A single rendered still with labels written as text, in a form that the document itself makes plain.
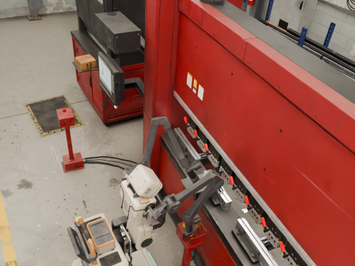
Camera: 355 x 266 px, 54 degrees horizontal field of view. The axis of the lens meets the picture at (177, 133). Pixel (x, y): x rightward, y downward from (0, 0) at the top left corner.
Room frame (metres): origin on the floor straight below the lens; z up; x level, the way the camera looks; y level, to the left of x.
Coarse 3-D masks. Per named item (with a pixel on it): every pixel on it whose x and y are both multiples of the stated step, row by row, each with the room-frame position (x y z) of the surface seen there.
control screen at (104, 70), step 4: (100, 60) 3.07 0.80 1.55; (100, 64) 3.07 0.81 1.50; (104, 64) 2.98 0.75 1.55; (100, 68) 3.08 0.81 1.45; (104, 68) 2.98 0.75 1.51; (108, 68) 2.88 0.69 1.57; (100, 72) 3.09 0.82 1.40; (104, 72) 2.99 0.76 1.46; (108, 72) 2.88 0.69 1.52; (100, 76) 3.09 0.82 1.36; (104, 76) 2.99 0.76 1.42; (108, 76) 2.89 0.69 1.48; (104, 80) 3.00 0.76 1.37; (108, 80) 2.89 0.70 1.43; (108, 84) 2.90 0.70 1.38; (108, 88) 2.90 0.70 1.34
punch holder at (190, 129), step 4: (188, 120) 2.58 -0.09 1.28; (192, 120) 2.51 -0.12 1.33; (188, 124) 2.57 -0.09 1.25; (192, 124) 2.51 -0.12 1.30; (196, 124) 2.45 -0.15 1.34; (188, 128) 2.56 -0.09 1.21; (192, 128) 2.50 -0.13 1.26; (196, 128) 2.45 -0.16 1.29; (192, 132) 2.48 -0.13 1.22; (192, 136) 2.48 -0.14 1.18
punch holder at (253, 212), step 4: (252, 196) 1.68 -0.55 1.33; (252, 200) 1.67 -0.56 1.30; (252, 204) 1.66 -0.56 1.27; (256, 204) 1.63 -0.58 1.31; (252, 208) 1.65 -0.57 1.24; (256, 208) 1.62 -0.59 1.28; (260, 208) 1.59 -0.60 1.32; (248, 212) 1.67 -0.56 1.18; (252, 212) 1.64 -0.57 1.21; (256, 212) 1.61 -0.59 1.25; (260, 212) 1.58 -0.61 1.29; (264, 212) 1.57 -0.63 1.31; (252, 216) 1.63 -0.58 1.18; (256, 216) 1.59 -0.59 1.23; (260, 216) 1.57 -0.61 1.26; (264, 216) 1.57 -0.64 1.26; (256, 220) 1.59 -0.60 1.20; (260, 220) 1.56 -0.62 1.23
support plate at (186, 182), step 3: (201, 174) 2.19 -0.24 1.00; (204, 174) 2.20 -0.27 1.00; (201, 177) 2.15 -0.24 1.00; (183, 180) 2.10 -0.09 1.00; (186, 180) 2.10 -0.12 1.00; (189, 180) 2.10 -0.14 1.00; (183, 183) 2.07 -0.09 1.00; (186, 183) 2.07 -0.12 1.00; (189, 183) 2.07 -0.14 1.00; (192, 183) 2.08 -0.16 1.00; (186, 186) 2.03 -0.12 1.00; (201, 189) 2.01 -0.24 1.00; (198, 192) 1.98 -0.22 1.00
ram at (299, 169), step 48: (192, 48) 2.64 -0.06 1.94; (192, 96) 2.56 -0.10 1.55; (240, 96) 2.00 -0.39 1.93; (240, 144) 1.90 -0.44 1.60; (288, 144) 1.55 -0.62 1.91; (336, 144) 1.31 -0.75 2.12; (288, 192) 1.45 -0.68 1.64; (336, 192) 1.22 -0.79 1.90; (288, 240) 1.33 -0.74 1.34; (336, 240) 1.12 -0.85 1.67
